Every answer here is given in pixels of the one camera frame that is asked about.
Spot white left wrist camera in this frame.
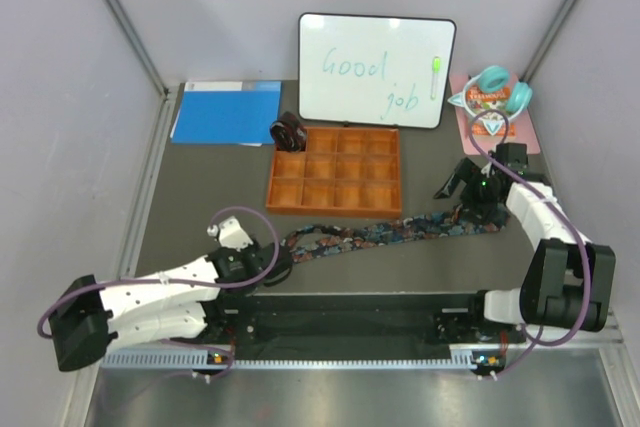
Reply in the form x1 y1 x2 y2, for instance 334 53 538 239
206 216 254 251

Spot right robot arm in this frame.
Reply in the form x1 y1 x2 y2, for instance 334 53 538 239
434 142 616 343

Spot orange book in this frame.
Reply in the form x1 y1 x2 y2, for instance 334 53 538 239
465 85 514 137

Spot purple cable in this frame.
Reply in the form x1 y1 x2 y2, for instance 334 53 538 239
468 112 594 382
37 205 279 382

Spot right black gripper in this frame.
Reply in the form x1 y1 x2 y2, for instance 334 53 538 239
435 159 502 226

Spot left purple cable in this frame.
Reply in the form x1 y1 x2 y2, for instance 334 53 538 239
37 205 279 382

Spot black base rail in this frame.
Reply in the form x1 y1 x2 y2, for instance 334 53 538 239
192 293 524 361

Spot pink mat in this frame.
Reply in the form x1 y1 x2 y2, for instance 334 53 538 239
447 74 541 155

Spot rolled dark red tie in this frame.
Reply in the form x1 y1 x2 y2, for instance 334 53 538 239
269 112 307 153

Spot white dry-erase board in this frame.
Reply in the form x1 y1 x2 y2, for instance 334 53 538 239
298 13 457 129

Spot navy floral tie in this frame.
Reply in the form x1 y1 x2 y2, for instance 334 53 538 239
279 205 509 264

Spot teal cat-ear headphones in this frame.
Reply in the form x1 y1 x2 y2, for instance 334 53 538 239
447 65 533 136

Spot green marker pen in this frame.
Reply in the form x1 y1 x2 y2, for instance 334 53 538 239
430 56 441 100

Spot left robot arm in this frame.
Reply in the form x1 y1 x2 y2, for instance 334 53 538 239
47 243 293 372

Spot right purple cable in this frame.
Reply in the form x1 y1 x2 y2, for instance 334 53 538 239
468 112 594 382

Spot blue folder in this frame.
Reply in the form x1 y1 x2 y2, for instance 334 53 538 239
170 81 282 146

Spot grey cable duct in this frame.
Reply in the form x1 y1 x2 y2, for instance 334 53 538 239
99 347 504 372

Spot orange compartment tray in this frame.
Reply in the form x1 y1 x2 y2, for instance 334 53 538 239
266 127 403 219

